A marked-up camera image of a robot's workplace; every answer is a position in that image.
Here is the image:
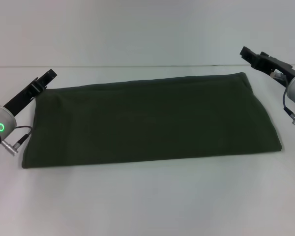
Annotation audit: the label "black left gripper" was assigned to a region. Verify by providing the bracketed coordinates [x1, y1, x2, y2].
[3, 69, 58, 117]

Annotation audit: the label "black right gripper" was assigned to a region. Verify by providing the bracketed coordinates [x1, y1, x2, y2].
[239, 46, 295, 88]

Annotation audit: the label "dark green t-shirt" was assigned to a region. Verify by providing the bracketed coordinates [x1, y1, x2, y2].
[21, 72, 283, 170]

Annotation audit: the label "silver right connector plug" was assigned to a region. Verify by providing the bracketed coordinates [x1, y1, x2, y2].
[271, 70, 285, 80]

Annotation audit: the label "silver angled left plug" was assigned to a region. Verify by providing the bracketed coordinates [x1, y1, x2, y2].
[2, 139, 20, 154]

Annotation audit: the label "dark red left arm cable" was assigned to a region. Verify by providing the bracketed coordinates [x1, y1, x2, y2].
[13, 125, 33, 146]

